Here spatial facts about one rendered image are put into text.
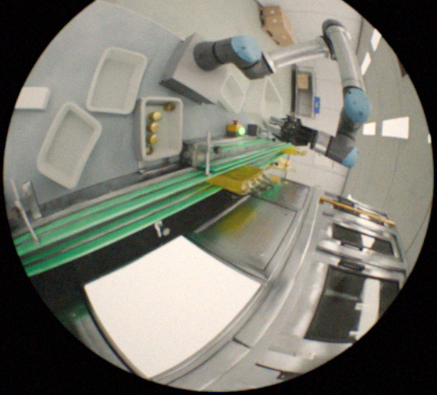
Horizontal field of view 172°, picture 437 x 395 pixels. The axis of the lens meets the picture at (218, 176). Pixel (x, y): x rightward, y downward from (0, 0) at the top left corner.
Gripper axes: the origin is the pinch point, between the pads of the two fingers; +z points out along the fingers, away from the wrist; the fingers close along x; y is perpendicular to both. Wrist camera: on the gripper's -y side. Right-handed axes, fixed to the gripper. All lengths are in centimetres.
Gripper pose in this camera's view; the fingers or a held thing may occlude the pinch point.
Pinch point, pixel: (266, 123)
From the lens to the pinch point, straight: 60.8
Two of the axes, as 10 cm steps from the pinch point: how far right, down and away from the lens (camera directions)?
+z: -7.3, -4.2, 5.5
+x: -3.7, 9.1, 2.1
